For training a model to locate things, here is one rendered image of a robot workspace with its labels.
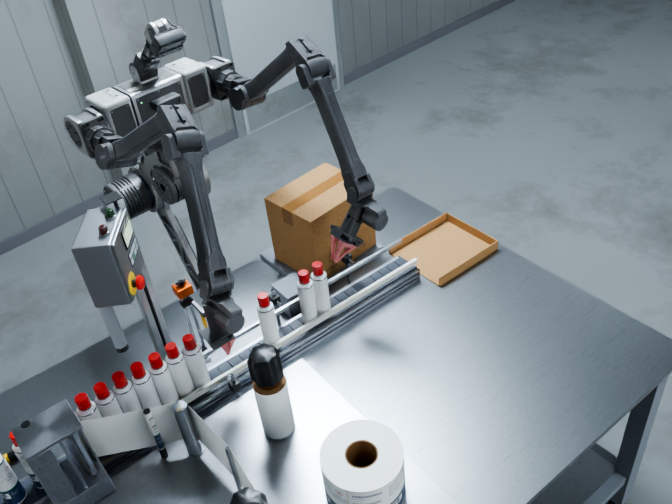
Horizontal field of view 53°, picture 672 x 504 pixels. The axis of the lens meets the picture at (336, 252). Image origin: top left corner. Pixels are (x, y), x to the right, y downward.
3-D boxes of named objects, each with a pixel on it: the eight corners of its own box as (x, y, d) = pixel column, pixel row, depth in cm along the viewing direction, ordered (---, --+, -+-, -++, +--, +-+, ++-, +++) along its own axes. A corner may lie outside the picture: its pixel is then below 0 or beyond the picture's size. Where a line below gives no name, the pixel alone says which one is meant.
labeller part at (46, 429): (26, 461, 151) (24, 458, 150) (11, 431, 158) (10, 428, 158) (83, 428, 157) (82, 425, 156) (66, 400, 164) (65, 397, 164)
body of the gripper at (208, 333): (243, 330, 185) (238, 311, 180) (212, 349, 180) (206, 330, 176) (231, 318, 189) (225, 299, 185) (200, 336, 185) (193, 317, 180)
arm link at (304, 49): (316, 26, 196) (290, 32, 190) (335, 68, 197) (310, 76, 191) (249, 86, 232) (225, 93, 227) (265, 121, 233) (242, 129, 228)
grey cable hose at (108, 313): (119, 355, 184) (95, 298, 171) (113, 348, 186) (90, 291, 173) (131, 348, 185) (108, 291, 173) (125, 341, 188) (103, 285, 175)
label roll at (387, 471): (331, 533, 158) (325, 499, 149) (320, 462, 174) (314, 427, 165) (414, 517, 159) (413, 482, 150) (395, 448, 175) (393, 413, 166)
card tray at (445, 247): (439, 287, 231) (439, 278, 228) (389, 254, 248) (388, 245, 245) (497, 249, 244) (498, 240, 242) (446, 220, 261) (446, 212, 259)
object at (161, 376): (168, 415, 191) (149, 366, 178) (159, 404, 194) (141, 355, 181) (184, 405, 193) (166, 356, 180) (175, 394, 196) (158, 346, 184)
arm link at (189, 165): (194, 133, 179) (158, 136, 171) (205, 128, 174) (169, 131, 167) (229, 289, 181) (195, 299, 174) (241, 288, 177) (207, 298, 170)
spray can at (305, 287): (308, 328, 213) (301, 280, 201) (299, 320, 217) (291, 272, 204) (321, 321, 215) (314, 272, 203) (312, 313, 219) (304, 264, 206)
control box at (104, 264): (94, 308, 168) (69, 249, 156) (109, 266, 181) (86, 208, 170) (134, 304, 168) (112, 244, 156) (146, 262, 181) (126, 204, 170)
